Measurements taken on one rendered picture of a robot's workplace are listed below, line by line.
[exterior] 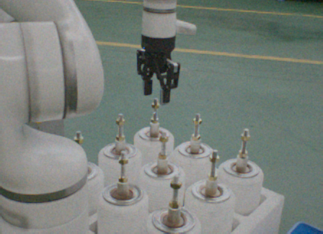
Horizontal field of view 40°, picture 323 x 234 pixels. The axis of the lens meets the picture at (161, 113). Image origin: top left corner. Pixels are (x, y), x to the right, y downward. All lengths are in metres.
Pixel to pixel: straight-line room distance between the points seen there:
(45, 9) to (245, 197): 0.60
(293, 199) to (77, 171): 0.99
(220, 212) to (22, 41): 0.55
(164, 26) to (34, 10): 0.47
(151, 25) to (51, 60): 0.57
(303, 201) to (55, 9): 1.04
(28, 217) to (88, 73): 0.15
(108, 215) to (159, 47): 0.37
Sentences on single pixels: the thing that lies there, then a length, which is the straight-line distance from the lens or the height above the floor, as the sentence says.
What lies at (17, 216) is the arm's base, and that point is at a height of 0.45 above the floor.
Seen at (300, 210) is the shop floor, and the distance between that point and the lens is 1.32.
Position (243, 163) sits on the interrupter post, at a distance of 0.93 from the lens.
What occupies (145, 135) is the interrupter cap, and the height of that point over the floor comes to 0.25.
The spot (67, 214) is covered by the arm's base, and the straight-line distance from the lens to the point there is 0.45.
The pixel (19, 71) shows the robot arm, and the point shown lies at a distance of 0.38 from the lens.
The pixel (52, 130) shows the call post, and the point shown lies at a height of 0.28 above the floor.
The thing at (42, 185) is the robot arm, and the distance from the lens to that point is 0.42.
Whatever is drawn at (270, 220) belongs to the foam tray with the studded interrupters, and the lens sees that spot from 0.99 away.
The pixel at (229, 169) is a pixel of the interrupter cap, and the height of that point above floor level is 0.25.
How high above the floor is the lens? 0.72
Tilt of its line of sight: 23 degrees down
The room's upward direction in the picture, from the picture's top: 3 degrees clockwise
